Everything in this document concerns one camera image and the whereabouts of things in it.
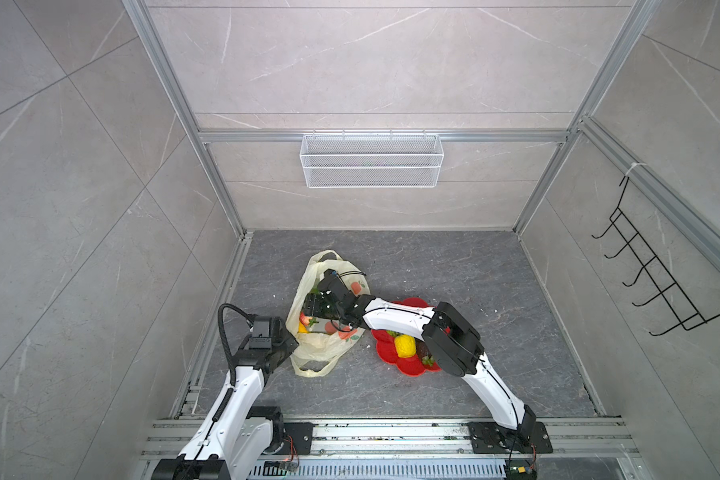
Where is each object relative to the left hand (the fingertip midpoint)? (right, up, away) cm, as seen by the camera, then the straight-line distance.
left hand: (288, 334), depth 86 cm
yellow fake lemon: (+34, -3, -2) cm, 34 cm away
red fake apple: (+4, +3, +4) cm, 7 cm away
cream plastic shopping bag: (+8, -3, -1) cm, 9 cm away
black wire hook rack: (+87, +11, -28) cm, 92 cm away
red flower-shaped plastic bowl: (+29, -3, 0) cm, 29 cm away
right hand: (+4, +7, +6) cm, 10 cm away
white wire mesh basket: (+25, +56, +15) cm, 63 cm away
